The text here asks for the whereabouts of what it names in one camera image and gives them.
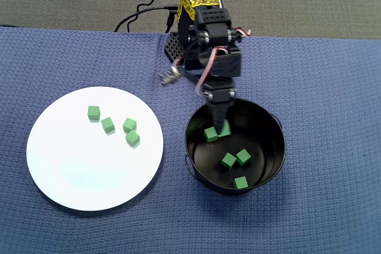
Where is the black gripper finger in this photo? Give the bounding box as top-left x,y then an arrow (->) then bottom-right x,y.
209,100 -> 236,137

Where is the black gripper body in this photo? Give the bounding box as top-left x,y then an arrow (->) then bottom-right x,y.
184,47 -> 242,103

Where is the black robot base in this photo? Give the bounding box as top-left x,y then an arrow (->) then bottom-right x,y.
164,4 -> 209,72

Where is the white round plate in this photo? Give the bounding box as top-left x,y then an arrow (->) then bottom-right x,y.
26,86 -> 164,212

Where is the black metal bucket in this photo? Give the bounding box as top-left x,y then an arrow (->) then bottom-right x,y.
184,96 -> 286,196

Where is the blue woven cloth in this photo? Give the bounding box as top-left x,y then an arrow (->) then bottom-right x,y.
0,26 -> 381,254

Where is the camera circuit board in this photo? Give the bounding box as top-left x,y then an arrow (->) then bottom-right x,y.
159,65 -> 187,85

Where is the black power cable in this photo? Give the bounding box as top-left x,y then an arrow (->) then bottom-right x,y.
114,5 -> 179,33

